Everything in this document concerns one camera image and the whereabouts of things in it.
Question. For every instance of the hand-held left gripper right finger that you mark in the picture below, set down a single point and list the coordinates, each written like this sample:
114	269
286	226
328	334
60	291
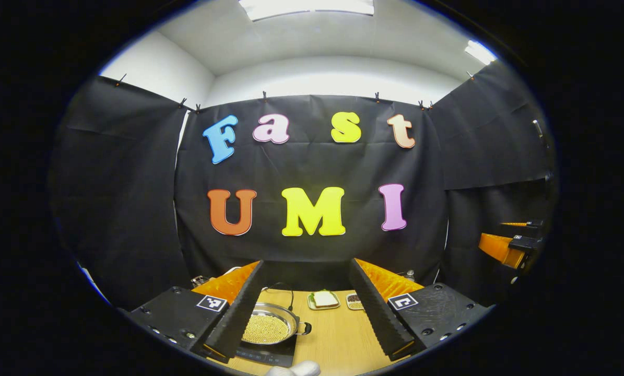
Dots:
377	313

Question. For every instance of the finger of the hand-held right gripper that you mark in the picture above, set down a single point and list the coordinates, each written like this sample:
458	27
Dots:
534	228
499	249

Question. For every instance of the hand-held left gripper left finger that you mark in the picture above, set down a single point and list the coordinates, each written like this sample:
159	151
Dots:
241	313

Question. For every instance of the stainless steel pot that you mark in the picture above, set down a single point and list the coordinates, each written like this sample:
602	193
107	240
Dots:
275	309

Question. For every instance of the black induction cooktop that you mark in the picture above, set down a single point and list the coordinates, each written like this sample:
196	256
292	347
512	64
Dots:
270	355

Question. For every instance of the white divided tray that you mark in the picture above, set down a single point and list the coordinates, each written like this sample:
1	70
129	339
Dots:
354	302

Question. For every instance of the pile of soybeans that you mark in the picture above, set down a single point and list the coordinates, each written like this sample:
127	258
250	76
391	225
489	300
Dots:
267	329

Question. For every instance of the pale sandwich plate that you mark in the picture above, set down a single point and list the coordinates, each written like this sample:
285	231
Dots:
323	308

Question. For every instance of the white bread sandwich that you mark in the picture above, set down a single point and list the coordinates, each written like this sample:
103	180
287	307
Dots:
325	298

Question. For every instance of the white rounded object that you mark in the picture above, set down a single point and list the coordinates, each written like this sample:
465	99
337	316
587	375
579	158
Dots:
296	368

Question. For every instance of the small ceiling light panel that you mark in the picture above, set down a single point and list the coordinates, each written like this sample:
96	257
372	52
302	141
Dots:
480	52

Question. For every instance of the row of cloth clips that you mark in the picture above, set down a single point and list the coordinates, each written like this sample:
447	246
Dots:
265	95

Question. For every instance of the large ceiling light panel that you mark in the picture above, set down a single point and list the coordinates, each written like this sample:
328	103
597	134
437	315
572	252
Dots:
306	6

